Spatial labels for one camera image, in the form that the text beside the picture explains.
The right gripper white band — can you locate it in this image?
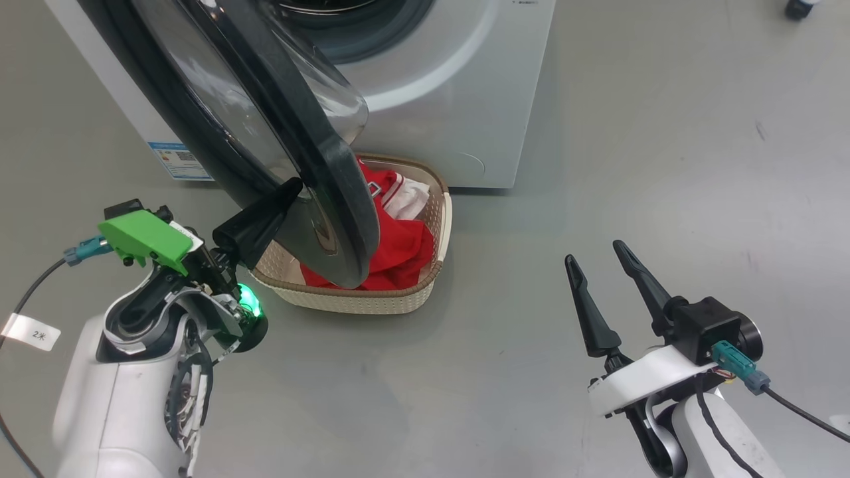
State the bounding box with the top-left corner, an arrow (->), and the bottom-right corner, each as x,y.
564,240 -> 765,476

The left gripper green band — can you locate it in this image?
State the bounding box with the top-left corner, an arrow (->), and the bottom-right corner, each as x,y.
98,177 -> 305,353

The round black glass machine door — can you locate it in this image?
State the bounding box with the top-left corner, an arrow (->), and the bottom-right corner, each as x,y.
76,0 -> 381,290

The red and white garment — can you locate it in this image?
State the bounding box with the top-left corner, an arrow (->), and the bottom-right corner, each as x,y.
300,158 -> 436,292

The cream basket with brown rim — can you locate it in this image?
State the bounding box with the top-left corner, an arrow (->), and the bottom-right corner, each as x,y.
251,154 -> 454,315

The white front-load washing machine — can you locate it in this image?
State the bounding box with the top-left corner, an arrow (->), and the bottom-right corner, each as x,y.
43,0 -> 558,191

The blue energy label sticker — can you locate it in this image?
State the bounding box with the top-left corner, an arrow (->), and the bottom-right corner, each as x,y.
147,141 -> 215,182

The white cable tag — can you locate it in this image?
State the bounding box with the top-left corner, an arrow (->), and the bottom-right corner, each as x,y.
0,312 -> 62,353

